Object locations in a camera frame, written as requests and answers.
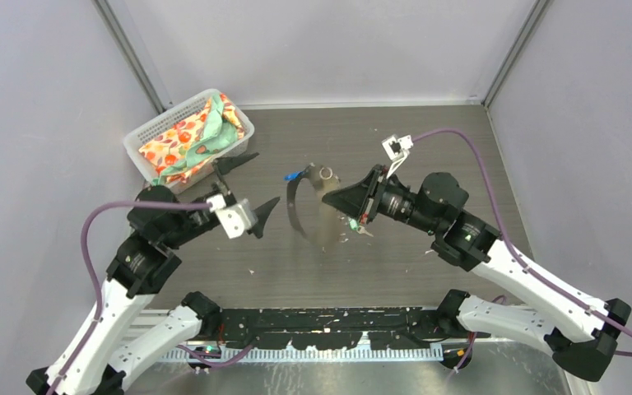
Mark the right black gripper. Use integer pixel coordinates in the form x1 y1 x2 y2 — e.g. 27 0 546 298
323 163 440 235

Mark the green tagged key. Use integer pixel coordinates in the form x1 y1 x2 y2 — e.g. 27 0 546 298
347 218 374 237

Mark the metal keyring holder plate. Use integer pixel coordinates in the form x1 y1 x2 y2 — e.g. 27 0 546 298
286 163 341 250

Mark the blue tagged key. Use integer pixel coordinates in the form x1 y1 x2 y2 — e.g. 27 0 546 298
284 171 304 182

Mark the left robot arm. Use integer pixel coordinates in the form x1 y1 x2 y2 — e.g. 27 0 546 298
26 153 277 394

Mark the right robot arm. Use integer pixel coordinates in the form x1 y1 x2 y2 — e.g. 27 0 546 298
322 165 631 382

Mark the white plastic basket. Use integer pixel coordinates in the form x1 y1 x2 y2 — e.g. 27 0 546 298
123 88 255 194

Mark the colourful patterned cloth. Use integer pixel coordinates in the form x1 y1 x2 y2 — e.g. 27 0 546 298
138 93 246 187

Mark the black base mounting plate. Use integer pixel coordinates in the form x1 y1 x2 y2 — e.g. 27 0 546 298
194 307 470 351

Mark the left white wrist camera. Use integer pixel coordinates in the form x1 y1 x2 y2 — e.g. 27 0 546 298
206 194 258 239

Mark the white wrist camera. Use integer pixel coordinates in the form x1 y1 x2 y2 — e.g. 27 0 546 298
381 134 414 179
206 194 258 239

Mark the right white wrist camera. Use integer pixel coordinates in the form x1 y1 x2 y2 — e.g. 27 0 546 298
381 134 414 179

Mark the white slotted cable duct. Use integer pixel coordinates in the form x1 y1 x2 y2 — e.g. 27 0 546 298
157 346 444 363

